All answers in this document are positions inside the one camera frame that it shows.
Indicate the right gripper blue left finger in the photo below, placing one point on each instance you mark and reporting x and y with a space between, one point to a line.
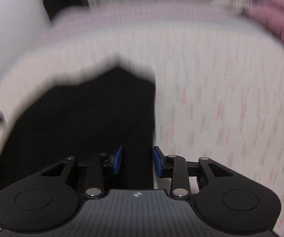
117 157

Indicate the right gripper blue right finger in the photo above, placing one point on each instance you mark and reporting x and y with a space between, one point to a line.
159 162

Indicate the black pants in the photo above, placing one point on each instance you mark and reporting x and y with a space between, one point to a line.
111 112

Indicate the cherry print white bed sheet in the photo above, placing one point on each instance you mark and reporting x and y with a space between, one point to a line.
219 91

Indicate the pink striped knit blanket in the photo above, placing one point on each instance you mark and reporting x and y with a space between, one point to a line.
74 20

